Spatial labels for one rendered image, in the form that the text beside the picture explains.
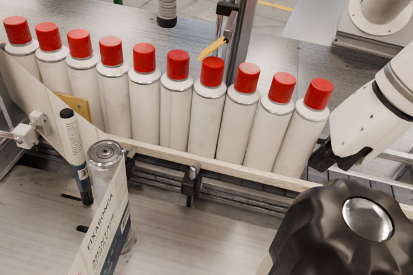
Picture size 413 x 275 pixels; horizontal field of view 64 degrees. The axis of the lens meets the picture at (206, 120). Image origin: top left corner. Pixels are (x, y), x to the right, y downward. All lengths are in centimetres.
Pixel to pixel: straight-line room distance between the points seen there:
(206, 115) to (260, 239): 20
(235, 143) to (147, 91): 16
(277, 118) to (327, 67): 59
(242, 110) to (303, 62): 58
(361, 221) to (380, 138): 29
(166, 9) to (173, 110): 16
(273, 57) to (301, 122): 56
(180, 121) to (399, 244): 39
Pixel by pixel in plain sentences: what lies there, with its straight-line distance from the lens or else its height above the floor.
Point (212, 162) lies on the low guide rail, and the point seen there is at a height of 92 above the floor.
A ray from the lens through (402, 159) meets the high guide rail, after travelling 64.
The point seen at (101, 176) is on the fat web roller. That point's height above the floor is 105.
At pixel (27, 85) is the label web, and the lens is 55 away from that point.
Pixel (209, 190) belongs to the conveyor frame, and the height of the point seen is 86.
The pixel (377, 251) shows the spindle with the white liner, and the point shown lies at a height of 118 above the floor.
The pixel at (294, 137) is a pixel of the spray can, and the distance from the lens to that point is 52.
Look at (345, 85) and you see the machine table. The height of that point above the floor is 83.
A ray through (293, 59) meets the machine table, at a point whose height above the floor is 83.
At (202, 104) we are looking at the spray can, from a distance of 49.
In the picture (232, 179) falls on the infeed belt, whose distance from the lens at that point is 59.
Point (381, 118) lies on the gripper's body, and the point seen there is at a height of 108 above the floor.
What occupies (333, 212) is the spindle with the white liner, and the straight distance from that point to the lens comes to 21.
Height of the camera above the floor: 134
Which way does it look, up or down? 42 degrees down
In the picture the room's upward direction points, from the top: 8 degrees clockwise
